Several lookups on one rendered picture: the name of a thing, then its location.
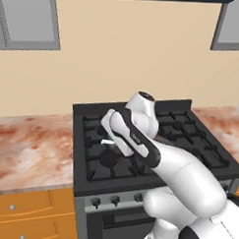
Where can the black hob knob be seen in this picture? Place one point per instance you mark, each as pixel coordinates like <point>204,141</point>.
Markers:
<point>115,200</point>
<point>95,202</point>
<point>138,197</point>

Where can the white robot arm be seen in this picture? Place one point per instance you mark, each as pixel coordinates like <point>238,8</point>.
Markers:
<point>191,180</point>

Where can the silver drawer knob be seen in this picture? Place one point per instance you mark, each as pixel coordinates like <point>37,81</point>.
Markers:
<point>22,237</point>
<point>12,207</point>

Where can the dark oven door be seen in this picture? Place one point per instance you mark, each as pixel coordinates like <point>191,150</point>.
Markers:
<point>119,234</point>

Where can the black gas hob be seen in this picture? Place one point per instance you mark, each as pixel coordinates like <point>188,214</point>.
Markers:
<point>99,176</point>

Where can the orange drawer front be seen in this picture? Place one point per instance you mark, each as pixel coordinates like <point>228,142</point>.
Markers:
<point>47,230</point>
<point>29,202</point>

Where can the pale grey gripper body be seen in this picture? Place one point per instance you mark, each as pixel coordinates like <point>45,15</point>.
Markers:
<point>108,142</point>

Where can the grey oven front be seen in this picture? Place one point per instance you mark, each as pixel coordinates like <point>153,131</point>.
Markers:
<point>79,218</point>

